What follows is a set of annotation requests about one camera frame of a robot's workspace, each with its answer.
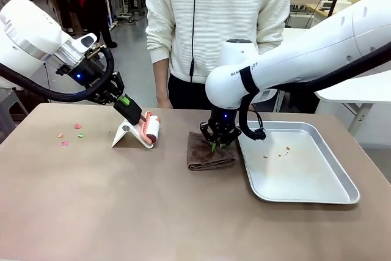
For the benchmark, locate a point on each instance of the silver metal tray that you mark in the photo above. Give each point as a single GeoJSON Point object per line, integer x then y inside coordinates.
{"type": "Point", "coordinates": [299, 178]}

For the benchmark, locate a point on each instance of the pink white lint roller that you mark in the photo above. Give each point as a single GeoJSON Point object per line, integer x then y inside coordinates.
{"type": "Point", "coordinates": [151, 129]}

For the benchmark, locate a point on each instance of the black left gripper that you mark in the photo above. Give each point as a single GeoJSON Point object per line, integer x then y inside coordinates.
{"type": "Point", "coordinates": [87, 73]}

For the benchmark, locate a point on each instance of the brown towel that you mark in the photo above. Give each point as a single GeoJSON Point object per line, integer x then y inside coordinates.
{"type": "Point", "coordinates": [204, 158]}

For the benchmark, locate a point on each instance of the white lint roller stand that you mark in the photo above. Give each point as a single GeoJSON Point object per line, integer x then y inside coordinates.
{"type": "Point", "coordinates": [122, 135]}

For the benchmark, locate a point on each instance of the pink paper scrap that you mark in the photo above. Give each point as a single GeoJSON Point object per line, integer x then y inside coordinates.
{"type": "Point", "coordinates": [64, 143]}
{"type": "Point", "coordinates": [78, 126]}

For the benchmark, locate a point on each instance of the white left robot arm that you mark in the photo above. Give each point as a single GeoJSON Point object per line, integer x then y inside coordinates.
{"type": "Point", "coordinates": [24, 28]}

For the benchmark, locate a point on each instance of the wooden desk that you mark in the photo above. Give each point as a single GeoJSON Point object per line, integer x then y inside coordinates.
{"type": "Point", "coordinates": [317, 8]}

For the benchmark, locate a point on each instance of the person's right forearm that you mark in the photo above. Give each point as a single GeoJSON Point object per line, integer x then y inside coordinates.
{"type": "Point", "coordinates": [161, 79]}

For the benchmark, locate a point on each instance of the white side table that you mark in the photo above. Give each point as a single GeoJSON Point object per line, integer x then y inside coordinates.
{"type": "Point", "coordinates": [351, 91]}

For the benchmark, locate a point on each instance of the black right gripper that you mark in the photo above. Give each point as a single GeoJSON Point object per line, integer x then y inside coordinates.
{"type": "Point", "coordinates": [224, 119]}

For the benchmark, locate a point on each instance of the person's white sweater torso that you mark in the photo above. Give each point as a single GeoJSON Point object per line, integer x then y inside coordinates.
{"type": "Point", "coordinates": [226, 13]}

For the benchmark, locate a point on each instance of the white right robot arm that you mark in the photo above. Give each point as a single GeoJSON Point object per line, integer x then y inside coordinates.
{"type": "Point", "coordinates": [305, 56]}

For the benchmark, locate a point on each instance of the person's right hand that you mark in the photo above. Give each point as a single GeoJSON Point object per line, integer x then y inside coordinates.
{"type": "Point", "coordinates": [164, 103]}

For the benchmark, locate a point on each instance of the grey metal stool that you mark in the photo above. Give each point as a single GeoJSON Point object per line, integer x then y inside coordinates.
{"type": "Point", "coordinates": [12, 111]}

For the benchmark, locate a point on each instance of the person's black trousers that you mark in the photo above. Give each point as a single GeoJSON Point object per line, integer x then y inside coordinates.
{"type": "Point", "coordinates": [183, 93]}

